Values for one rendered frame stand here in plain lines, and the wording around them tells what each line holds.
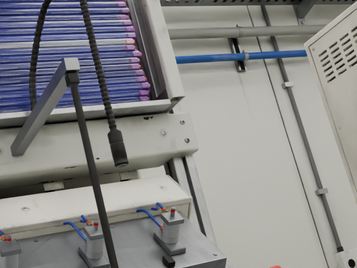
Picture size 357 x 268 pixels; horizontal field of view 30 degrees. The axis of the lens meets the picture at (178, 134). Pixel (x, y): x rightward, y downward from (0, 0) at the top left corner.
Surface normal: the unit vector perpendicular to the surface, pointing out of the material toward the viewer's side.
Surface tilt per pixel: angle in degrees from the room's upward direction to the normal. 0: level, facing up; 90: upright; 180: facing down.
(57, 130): 90
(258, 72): 90
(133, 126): 90
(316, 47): 90
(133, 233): 43
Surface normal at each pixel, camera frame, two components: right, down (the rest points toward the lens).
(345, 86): -0.88, 0.10
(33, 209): 0.10, -0.92
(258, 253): 0.41, -0.35
